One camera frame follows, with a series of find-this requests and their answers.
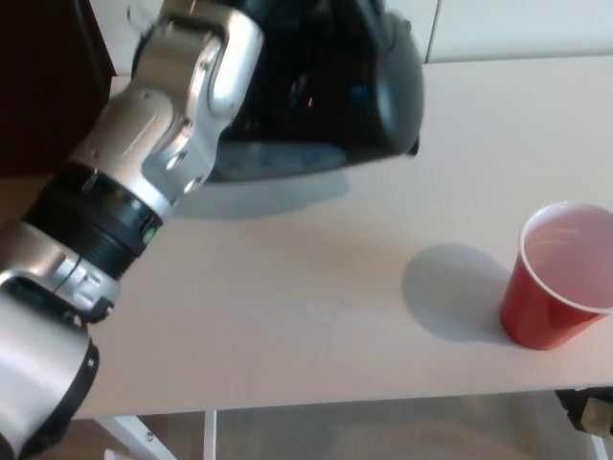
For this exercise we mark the red plastic cup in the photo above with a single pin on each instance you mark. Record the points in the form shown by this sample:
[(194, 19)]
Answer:
[(536, 316)]

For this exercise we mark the white table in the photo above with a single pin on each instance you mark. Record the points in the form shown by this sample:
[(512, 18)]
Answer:
[(287, 311)]

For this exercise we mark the white cabinet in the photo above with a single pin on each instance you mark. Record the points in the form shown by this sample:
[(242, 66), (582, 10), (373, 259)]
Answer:
[(503, 29)]

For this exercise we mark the black electric kettle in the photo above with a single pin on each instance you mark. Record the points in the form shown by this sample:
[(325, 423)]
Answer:
[(311, 72)]

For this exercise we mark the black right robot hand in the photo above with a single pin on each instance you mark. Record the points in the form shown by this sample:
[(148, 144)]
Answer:
[(572, 407)]

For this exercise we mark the dark brown door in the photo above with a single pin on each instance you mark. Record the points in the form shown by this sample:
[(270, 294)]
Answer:
[(43, 86)]

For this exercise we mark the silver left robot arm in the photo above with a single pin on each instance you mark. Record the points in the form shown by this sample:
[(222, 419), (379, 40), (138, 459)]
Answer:
[(143, 129)]

